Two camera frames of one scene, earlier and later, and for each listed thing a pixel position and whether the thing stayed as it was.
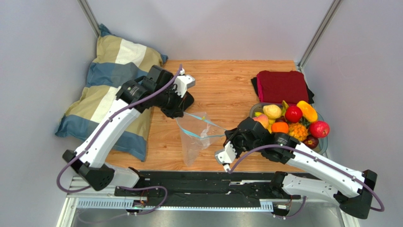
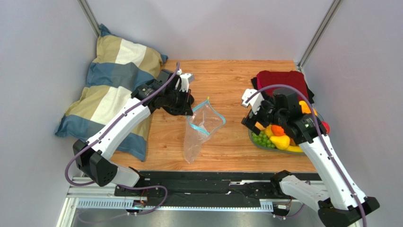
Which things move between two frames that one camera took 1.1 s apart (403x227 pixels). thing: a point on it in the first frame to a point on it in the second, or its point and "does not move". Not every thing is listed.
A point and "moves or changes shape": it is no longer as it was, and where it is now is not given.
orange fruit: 279,126 does not move
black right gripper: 232,136 to 252,119
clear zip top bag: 197,132 moves or changes shape
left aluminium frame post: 90,16 does not move
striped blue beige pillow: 118,62 does not move
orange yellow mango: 310,114 does not move
